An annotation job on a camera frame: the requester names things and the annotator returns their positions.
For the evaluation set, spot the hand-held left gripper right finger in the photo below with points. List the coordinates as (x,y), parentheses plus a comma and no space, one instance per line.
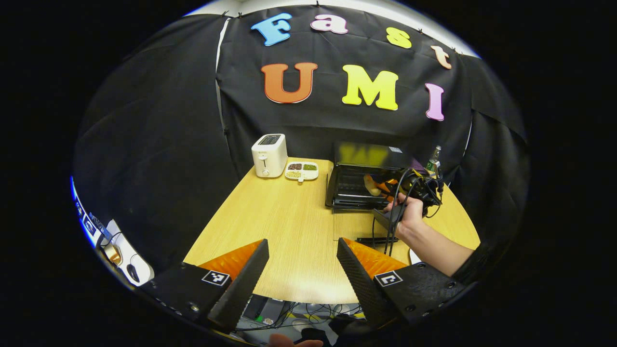
(359,282)

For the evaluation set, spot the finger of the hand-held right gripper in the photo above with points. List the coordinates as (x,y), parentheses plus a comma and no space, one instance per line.
(389,195)
(388,184)

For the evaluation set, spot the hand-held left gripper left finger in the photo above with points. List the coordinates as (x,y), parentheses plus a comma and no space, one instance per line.
(241,284)

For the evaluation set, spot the golden bread piece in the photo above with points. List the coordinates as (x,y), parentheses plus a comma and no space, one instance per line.
(372,185)

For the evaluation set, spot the black electric oven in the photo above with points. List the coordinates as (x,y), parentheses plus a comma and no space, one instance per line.
(347,193)

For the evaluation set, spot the green plastic bottle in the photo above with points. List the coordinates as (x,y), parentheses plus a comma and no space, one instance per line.
(434,161)

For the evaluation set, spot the white flat plate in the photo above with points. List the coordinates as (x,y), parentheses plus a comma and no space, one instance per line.
(414,256)

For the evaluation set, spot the white divided dish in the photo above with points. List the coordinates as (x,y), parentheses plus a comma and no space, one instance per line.
(301,171)

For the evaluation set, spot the black computer mouse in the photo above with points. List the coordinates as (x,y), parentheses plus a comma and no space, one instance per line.
(133,273)

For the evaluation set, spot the white toaster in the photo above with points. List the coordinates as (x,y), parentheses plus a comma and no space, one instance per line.
(269,156)

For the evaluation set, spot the white side desk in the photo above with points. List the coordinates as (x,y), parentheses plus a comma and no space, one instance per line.
(123,250)

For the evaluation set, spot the brown tape roll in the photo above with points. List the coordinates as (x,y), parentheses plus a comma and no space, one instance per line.
(114,254)

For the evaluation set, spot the black backdrop cloth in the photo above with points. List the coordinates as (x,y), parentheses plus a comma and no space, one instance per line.
(159,144)

